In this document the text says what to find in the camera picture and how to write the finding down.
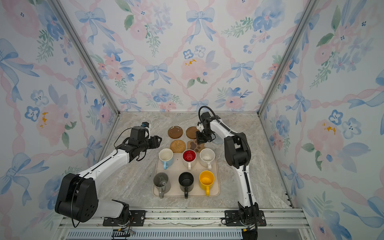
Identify aluminium corner frame post left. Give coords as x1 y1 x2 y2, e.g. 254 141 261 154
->
48 0 120 116

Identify red mug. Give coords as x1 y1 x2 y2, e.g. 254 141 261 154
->
182 150 197 171

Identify plain brown wooden coaster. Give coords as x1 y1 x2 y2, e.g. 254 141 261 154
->
186 126 198 140

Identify rattan woven round coaster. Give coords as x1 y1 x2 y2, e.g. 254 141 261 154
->
170 140 187 153

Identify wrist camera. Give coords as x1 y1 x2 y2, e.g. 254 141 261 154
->
197 125 204 132
142 122 150 129

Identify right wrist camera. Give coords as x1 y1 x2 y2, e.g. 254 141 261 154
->
197 125 204 132

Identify light blue mug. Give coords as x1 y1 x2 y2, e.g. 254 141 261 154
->
159 149 174 170

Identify yellow mug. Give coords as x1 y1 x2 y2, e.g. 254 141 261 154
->
199 171 215 196

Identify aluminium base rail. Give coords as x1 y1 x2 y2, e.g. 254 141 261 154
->
53 208 315 240

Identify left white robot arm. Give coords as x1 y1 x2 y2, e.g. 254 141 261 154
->
55 122 162 226

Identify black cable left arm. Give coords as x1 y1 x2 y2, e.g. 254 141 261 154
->
113 127 134 149

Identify white mug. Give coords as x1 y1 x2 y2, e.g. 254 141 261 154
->
200 148 216 171

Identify beige serving tray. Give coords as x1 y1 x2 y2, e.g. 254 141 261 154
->
152 153 221 199

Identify grey mug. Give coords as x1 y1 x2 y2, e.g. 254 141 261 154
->
153 173 171 199

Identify dark wooden coaster white marks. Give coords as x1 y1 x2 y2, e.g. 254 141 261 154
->
168 126 184 139

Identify blue woven round coaster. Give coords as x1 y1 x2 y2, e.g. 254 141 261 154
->
212 134 224 145

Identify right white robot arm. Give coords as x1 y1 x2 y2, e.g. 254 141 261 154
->
196 106 260 227

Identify cork paw print coaster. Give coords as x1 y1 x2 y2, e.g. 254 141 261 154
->
187 140 205 153

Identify black mug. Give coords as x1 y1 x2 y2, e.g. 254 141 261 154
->
178 172 194 199

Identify aluminium corner frame post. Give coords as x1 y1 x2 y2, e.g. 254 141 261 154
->
257 0 318 118
48 0 120 116

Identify aluminium corner frame post right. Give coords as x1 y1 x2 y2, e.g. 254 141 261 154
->
257 0 318 118

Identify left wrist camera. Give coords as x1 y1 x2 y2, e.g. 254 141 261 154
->
142 122 150 129

